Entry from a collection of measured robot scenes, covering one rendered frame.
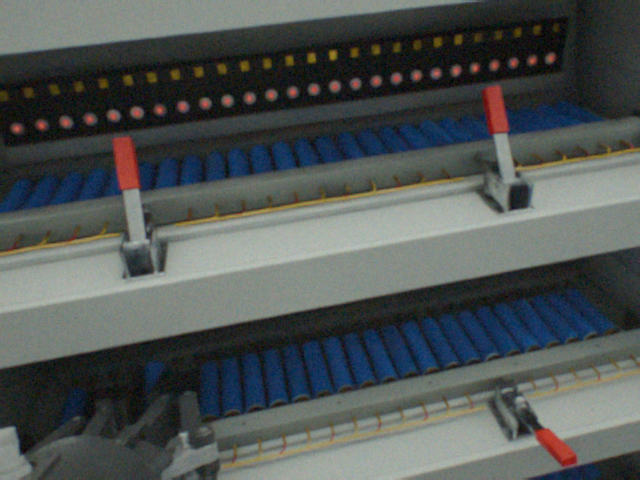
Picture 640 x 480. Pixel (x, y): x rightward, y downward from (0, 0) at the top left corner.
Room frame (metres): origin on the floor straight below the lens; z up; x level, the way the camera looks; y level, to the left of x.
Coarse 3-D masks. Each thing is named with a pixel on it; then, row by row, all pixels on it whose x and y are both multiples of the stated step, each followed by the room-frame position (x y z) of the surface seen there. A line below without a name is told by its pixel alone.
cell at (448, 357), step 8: (424, 320) 0.49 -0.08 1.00; (432, 320) 0.49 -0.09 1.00; (424, 328) 0.48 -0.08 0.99; (432, 328) 0.47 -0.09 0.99; (424, 336) 0.48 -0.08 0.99; (432, 336) 0.46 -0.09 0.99; (440, 336) 0.46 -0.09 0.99; (432, 344) 0.46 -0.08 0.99; (440, 344) 0.45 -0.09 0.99; (448, 344) 0.45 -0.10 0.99; (440, 352) 0.44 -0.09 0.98; (448, 352) 0.44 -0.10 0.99; (440, 360) 0.44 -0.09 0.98; (448, 360) 0.43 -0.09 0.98; (456, 360) 0.43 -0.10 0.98
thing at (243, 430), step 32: (544, 352) 0.42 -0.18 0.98; (576, 352) 0.42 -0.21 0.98; (608, 352) 0.42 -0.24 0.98; (384, 384) 0.41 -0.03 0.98; (416, 384) 0.40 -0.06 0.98; (448, 384) 0.40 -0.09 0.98; (480, 384) 0.40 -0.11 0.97; (256, 416) 0.38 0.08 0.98; (288, 416) 0.38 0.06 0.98; (320, 416) 0.38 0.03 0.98; (352, 416) 0.39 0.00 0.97; (224, 448) 0.37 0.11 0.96
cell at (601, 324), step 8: (568, 296) 0.51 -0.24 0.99; (576, 296) 0.50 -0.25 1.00; (584, 296) 0.50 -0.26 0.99; (576, 304) 0.49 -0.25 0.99; (584, 304) 0.49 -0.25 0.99; (592, 304) 0.49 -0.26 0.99; (584, 312) 0.48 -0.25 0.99; (592, 312) 0.48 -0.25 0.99; (600, 312) 0.47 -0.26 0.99; (592, 320) 0.47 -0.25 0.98; (600, 320) 0.46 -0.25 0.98; (608, 320) 0.46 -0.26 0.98; (600, 328) 0.46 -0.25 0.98; (608, 328) 0.45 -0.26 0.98; (616, 328) 0.46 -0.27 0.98; (600, 336) 0.46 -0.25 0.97
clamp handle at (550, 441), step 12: (516, 408) 0.37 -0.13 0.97; (528, 420) 0.35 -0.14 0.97; (540, 432) 0.33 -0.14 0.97; (552, 432) 0.33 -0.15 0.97; (540, 444) 0.33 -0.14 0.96; (552, 444) 0.32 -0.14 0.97; (564, 444) 0.32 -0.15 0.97; (552, 456) 0.31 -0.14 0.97; (564, 456) 0.30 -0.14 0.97; (576, 456) 0.30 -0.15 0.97
